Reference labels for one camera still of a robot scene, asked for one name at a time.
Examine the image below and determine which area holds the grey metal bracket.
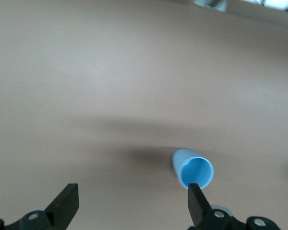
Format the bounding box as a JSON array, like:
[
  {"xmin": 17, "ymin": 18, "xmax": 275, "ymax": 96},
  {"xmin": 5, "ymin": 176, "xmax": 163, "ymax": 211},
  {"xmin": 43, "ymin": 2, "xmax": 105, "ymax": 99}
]
[{"xmin": 193, "ymin": 0, "xmax": 228, "ymax": 12}]

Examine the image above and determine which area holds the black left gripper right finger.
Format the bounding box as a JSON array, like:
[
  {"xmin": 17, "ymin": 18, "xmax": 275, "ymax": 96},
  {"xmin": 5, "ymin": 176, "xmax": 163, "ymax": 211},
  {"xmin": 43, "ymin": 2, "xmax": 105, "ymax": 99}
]
[{"xmin": 188, "ymin": 183, "xmax": 282, "ymax": 230}]

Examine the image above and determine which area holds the blue plastic cup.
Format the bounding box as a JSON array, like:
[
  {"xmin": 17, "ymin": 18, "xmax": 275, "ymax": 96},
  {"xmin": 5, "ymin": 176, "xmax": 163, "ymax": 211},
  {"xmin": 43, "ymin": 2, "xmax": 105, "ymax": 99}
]
[{"xmin": 171, "ymin": 148, "xmax": 215, "ymax": 190}]

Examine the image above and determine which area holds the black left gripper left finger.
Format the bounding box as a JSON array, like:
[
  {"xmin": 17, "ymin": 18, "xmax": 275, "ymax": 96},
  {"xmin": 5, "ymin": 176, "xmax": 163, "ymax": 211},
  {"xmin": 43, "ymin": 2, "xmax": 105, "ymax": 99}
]
[{"xmin": 0, "ymin": 183, "xmax": 80, "ymax": 230}]

